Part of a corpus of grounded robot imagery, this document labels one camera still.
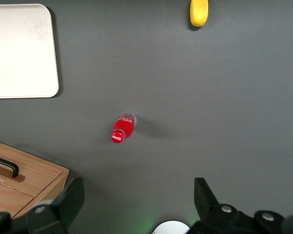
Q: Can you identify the white rectangular plastic tray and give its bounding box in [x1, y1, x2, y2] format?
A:
[0, 3, 60, 99]

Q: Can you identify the wooden drawer with black handle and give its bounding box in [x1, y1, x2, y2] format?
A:
[0, 138, 64, 197]

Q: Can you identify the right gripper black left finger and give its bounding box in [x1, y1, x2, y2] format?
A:
[25, 177, 85, 234]

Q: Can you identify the white round disc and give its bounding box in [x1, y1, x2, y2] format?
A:
[152, 220, 191, 234]

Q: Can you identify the light wooden board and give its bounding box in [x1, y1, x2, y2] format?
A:
[0, 138, 70, 219]

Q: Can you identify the yellow banana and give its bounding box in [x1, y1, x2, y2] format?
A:
[189, 0, 209, 27]

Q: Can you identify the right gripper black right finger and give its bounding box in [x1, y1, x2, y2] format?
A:
[190, 177, 254, 234]

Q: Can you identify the red Coca-Cola bottle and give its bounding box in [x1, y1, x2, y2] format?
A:
[110, 112, 138, 144]

